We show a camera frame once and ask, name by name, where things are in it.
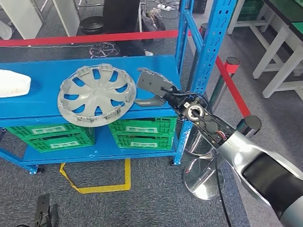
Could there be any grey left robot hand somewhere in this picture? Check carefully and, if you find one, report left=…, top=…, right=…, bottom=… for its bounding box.
left=48, top=203, right=59, bottom=227

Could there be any white workbench dark top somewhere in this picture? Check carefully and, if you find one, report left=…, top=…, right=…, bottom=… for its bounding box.
left=227, top=0, right=303, bottom=80

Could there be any black round stool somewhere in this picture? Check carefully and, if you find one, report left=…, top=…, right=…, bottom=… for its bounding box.
left=79, top=16, right=120, bottom=59

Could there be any black box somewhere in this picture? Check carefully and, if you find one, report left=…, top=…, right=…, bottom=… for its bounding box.
left=193, top=0, right=205, bottom=14

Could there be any silver plastic wheel hubcap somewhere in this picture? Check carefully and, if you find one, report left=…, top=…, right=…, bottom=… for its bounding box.
left=57, top=63, right=138, bottom=128

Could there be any green plastic folding crate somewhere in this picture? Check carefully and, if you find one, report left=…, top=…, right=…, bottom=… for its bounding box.
left=108, top=116, right=178, bottom=135
left=23, top=133, right=96, bottom=153
left=113, top=131, right=176, bottom=151
left=6, top=123, right=95, bottom=139

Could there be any blue metal shelf rack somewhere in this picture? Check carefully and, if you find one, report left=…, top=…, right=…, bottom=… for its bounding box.
left=0, top=0, right=237, bottom=175

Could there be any white table leg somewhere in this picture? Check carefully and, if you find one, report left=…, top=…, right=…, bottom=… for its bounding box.
left=138, top=0, right=143, bottom=32

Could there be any green crate stack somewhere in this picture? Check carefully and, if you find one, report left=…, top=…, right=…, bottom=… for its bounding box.
left=237, top=0, right=264, bottom=21

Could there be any yellow floor tape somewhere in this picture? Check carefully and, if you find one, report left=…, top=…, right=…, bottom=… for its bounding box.
left=59, top=158, right=131, bottom=195

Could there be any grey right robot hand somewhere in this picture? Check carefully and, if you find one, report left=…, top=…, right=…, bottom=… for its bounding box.
left=134, top=67, right=178, bottom=108

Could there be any red barrier belt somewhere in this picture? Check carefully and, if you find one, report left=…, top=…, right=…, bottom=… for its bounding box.
left=0, top=29, right=192, bottom=48
left=215, top=55, right=227, bottom=74
left=224, top=70, right=252, bottom=118

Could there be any person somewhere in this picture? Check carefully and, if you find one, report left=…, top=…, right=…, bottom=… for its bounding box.
left=102, top=0, right=154, bottom=58

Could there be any white power strip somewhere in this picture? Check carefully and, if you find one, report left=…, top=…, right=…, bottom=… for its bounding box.
left=157, top=3, right=177, bottom=11

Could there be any white workbench green top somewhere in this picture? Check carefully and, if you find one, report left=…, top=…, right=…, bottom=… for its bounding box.
left=261, top=21, right=303, bottom=101

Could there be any grey bag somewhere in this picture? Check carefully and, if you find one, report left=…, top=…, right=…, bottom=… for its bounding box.
left=141, top=8, right=166, bottom=32

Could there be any white plastic part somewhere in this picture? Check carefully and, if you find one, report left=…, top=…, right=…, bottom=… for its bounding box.
left=0, top=69, right=32, bottom=98

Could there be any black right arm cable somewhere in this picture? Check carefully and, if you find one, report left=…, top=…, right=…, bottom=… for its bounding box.
left=214, top=149, right=233, bottom=227

